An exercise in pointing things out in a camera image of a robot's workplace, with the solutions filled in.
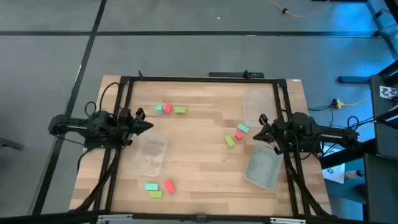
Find black aluminium table frame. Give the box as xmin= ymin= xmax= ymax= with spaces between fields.
xmin=70 ymin=74 xmax=338 ymax=224

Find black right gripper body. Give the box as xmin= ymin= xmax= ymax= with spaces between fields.
xmin=270 ymin=119 xmax=292 ymax=156

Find yellow floor cable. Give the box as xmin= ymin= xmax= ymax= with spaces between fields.
xmin=269 ymin=0 xmax=331 ymax=19

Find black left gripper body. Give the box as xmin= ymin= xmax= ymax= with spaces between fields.
xmin=117 ymin=106 xmax=138 ymax=147

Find black mounting bar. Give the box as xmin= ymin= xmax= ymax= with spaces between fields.
xmin=208 ymin=70 xmax=265 ymax=79

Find white paper sheet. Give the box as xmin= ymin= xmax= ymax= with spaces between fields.
xmin=322 ymin=161 xmax=346 ymax=185

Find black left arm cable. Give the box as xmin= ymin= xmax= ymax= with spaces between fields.
xmin=98 ymin=82 xmax=121 ymax=113

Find clear plastic bin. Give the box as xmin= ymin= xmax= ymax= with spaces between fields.
xmin=242 ymin=89 xmax=274 ymax=128
xmin=134 ymin=133 xmax=169 ymax=178

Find silver frame bracket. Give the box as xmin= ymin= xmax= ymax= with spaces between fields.
xmin=269 ymin=217 xmax=307 ymax=224
xmin=97 ymin=213 xmax=134 ymax=224

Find grey translucent plastic bin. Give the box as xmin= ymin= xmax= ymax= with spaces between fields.
xmin=244 ymin=141 xmax=284 ymax=190

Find black equipment cart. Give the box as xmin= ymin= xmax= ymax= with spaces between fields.
xmin=369 ymin=58 xmax=398 ymax=224

